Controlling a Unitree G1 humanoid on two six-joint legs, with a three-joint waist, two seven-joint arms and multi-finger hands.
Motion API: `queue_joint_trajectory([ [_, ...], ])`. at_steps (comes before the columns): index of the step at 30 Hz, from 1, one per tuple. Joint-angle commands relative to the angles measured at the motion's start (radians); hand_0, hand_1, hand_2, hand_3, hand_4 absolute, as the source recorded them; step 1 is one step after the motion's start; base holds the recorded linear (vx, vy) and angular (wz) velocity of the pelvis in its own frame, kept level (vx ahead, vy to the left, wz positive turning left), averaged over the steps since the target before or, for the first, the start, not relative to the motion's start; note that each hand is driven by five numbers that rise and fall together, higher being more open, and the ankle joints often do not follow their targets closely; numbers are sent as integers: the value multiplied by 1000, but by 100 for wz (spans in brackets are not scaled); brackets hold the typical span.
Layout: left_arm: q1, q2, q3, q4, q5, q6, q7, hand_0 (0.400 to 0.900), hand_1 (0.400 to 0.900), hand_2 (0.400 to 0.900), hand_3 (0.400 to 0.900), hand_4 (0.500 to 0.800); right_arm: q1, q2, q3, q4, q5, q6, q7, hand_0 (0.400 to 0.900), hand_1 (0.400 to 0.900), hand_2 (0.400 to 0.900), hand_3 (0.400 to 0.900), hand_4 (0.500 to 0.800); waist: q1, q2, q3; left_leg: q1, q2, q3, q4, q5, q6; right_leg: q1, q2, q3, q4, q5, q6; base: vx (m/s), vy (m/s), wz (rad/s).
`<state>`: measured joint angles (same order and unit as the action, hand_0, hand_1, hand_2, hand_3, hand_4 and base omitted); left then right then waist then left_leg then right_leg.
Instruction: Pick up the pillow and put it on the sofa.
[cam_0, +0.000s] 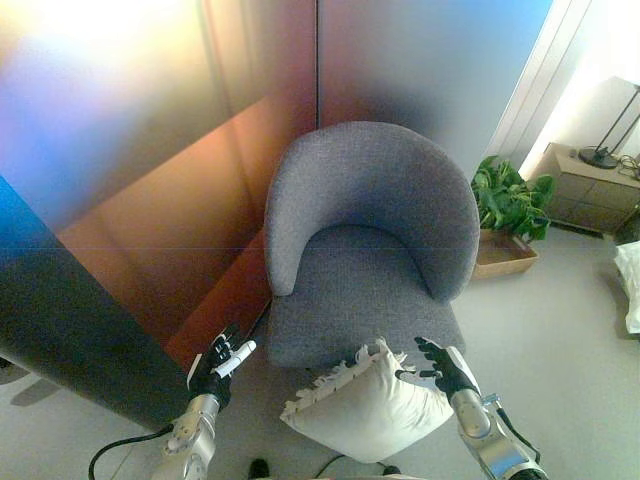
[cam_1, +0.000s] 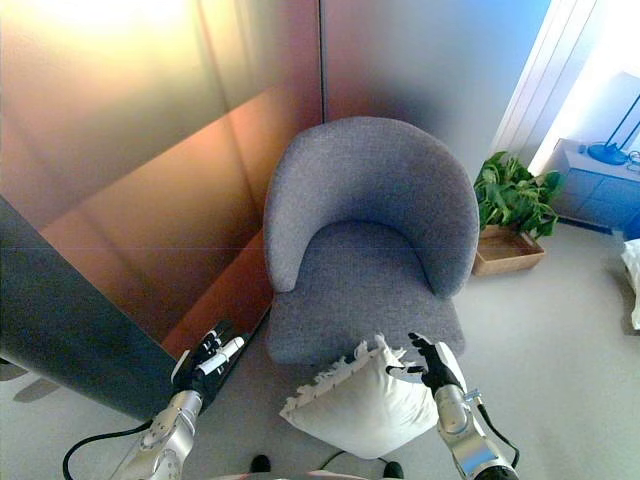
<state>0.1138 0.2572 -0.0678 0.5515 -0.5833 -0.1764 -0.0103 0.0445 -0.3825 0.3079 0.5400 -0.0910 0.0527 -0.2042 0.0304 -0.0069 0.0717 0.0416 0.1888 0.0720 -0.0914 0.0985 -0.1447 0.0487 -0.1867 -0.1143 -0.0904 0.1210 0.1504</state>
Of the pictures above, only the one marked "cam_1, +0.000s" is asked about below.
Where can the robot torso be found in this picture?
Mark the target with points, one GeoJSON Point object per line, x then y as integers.
{"type": "Point", "coordinates": [320, 476]}

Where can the white bedding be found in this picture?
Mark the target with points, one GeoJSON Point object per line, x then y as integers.
{"type": "Point", "coordinates": [632, 280]}

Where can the wooden planter box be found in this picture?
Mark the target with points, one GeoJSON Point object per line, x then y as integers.
{"type": "Point", "coordinates": [505, 255]}

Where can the light drawer cabinet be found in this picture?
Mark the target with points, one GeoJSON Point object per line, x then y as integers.
{"type": "Point", "coordinates": [595, 195]}

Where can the green leafy potted plant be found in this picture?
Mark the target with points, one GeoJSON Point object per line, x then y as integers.
{"type": "Point", "coordinates": [510, 195]}

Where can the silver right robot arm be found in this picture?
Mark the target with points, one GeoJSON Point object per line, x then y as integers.
{"type": "Point", "coordinates": [460, 430]}

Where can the black robot foot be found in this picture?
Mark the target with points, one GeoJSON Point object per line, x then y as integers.
{"type": "Point", "coordinates": [260, 465]}
{"type": "Point", "coordinates": [393, 470]}

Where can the grey fabric armchair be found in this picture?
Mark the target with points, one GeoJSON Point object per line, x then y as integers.
{"type": "Point", "coordinates": [370, 165]}

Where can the table lamp with round base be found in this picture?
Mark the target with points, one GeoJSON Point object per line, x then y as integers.
{"type": "Point", "coordinates": [606, 152]}

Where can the dark cabinet with brown side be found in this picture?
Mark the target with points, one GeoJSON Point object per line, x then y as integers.
{"type": "Point", "coordinates": [75, 320]}

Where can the white fringed pillow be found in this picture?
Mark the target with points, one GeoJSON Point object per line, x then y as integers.
{"type": "Point", "coordinates": [360, 410]}

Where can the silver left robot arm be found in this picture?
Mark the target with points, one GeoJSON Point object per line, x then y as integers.
{"type": "Point", "coordinates": [167, 435]}

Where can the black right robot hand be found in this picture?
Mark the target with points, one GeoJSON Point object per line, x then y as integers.
{"type": "Point", "coordinates": [442, 370]}

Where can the black right robot foot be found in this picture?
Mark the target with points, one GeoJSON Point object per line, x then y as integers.
{"type": "Point", "coordinates": [393, 470]}

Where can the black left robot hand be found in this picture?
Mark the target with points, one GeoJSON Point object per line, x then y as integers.
{"type": "Point", "coordinates": [207, 367]}

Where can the black left robot foot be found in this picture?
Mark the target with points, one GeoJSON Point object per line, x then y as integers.
{"type": "Point", "coordinates": [260, 465]}

